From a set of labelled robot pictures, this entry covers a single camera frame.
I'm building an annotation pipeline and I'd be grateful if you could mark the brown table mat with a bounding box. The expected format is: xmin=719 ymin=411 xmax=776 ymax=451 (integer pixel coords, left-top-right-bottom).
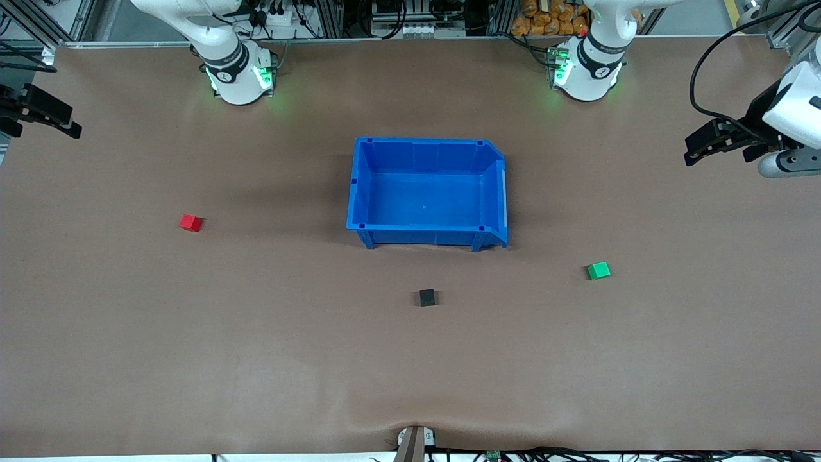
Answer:
xmin=0 ymin=35 xmax=821 ymax=458

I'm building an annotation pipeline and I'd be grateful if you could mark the metal table edge clamp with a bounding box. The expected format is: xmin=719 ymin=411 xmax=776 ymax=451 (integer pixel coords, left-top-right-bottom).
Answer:
xmin=396 ymin=425 xmax=437 ymax=462

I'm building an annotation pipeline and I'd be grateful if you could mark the blue plastic storage bin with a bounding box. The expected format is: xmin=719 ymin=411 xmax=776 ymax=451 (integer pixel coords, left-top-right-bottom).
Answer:
xmin=346 ymin=137 xmax=509 ymax=252

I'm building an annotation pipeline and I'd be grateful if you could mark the bag of orange items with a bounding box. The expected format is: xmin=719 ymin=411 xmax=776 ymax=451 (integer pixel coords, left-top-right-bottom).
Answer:
xmin=511 ymin=0 xmax=591 ymax=37

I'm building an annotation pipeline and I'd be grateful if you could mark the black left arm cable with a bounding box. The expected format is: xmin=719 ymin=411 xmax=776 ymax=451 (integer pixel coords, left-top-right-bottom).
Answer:
xmin=689 ymin=0 xmax=821 ymax=129

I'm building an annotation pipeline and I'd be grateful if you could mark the white power strip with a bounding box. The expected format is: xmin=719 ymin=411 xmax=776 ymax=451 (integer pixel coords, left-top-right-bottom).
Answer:
xmin=257 ymin=8 xmax=302 ymax=30

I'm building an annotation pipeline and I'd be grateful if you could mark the black control unit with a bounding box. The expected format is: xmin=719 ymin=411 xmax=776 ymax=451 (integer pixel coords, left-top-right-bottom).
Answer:
xmin=371 ymin=0 xmax=468 ymax=38

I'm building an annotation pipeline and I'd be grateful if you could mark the aluminium frame profile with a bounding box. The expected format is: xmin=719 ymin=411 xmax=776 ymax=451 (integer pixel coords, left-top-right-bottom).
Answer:
xmin=307 ymin=0 xmax=344 ymax=38
xmin=766 ymin=0 xmax=821 ymax=51
xmin=0 ymin=0 xmax=97 ymax=47
xmin=486 ymin=0 xmax=517 ymax=36

